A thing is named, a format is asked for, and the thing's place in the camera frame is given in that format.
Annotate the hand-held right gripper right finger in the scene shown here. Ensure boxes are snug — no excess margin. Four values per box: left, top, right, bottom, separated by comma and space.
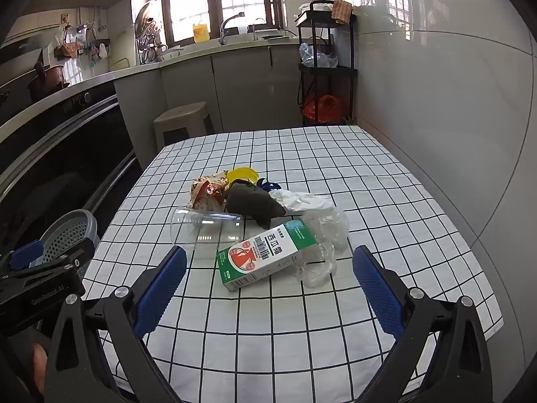
351, 244, 494, 403

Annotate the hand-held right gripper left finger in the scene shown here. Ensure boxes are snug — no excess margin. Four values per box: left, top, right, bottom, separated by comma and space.
44, 244, 188, 403

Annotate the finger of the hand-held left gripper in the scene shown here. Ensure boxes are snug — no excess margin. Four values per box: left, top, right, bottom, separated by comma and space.
0, 240, 45, 278
10, 237, 96, 282

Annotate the grey perforated plastic basket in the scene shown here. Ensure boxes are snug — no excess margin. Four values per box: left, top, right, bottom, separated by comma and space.
40, 209, 100, 263

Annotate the clear plastic cup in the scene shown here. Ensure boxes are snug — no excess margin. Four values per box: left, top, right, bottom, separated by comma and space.
171, 206, 243, 261

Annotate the clear plastic bag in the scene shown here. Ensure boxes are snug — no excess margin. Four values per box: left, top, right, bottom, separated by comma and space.
294, 208, 350, 288

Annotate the green white medicine box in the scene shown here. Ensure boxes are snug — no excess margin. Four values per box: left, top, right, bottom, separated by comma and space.
216, 219, 320, 292

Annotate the red white snack wrapper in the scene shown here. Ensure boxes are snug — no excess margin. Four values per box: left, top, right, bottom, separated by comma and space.
191, 171, 231, 213

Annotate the white plastic bag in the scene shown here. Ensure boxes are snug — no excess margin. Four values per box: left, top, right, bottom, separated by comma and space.
268, 189, 336, 214

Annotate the dark grey sock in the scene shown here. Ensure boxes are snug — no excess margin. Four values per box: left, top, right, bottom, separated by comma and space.
224, 182, 287, 228

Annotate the yellow plastic ring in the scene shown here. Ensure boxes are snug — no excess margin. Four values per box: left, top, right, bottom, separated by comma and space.
227, 167, 261, 187

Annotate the black built-in oven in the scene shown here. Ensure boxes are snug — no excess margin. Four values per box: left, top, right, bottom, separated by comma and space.
0, 80, 141, 261

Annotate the white black-checked tablecloth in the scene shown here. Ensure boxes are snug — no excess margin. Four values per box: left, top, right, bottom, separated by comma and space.
82, 125, 504, 393

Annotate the beige plastic stool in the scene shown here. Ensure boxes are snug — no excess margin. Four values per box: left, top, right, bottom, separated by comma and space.
153, 101, 214, 154

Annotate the copper pot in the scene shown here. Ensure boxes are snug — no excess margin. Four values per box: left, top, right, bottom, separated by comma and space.
27, 62, 70, 93

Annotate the red plastic bag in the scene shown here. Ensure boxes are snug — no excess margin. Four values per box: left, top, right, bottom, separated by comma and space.
302, 94, 349, 123

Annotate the grey kitchen cabinet counter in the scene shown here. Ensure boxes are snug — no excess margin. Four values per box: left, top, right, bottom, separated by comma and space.
113, 36, 307, 158

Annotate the metal dish rack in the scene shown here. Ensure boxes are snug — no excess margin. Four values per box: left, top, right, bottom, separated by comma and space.
136, 29, 169, 64

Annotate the black metal shelf rack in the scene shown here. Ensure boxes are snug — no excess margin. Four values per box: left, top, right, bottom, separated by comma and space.
296, 0, 359, 127

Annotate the clear plastic bags bundle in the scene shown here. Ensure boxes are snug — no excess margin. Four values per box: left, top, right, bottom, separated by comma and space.
299, 43, 339, 69

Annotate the metal pot lid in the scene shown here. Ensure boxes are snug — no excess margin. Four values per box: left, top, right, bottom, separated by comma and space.
135, 1, 162, 39

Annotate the chrome kitchen faucet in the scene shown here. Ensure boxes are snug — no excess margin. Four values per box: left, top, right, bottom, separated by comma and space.
219, 12, 246, 46

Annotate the orange patterned cloth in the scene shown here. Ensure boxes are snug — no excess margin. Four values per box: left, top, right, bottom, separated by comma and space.
331, 0, 353, 21

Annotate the brown-framed window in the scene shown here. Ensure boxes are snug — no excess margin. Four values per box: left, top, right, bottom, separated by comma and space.
161, 0, 286, 45

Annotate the wall utensil rack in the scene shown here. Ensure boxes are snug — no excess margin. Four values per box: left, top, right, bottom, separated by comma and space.
54, 21, 110, 60

